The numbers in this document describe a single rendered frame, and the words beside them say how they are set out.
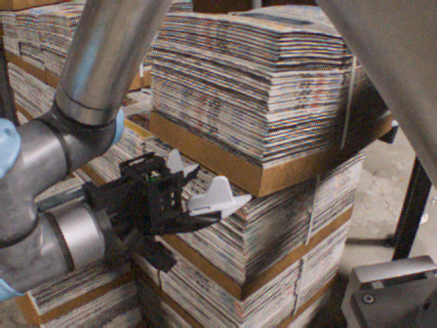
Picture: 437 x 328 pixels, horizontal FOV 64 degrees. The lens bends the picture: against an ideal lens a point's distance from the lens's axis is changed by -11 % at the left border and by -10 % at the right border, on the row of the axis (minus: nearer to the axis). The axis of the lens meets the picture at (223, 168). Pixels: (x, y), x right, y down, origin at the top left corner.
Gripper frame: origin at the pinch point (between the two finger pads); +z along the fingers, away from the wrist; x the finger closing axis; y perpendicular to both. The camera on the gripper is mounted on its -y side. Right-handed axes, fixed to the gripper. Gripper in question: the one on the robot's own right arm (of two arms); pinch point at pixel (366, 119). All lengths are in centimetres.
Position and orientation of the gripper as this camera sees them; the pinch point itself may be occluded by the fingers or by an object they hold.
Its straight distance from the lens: 87.5
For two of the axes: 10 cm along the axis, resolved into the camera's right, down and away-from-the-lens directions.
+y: -0.1, -8.8, -4.8
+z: -7.5, 3.2, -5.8
